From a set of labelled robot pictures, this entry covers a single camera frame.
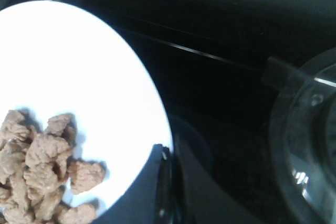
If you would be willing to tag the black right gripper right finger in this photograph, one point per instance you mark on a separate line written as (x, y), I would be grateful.
(204, 200)

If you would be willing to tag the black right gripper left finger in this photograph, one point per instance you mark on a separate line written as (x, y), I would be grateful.
(149, 199)

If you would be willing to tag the brown meat pieces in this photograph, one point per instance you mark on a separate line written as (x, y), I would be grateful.
(35, 167)

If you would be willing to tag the light blue plate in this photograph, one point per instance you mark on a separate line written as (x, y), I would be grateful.
(57, 58)

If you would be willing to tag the right black burner with grate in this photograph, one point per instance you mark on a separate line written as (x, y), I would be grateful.
(302, 135)

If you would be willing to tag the black glass gas cooktop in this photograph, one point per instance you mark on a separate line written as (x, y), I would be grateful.
(207, 59)

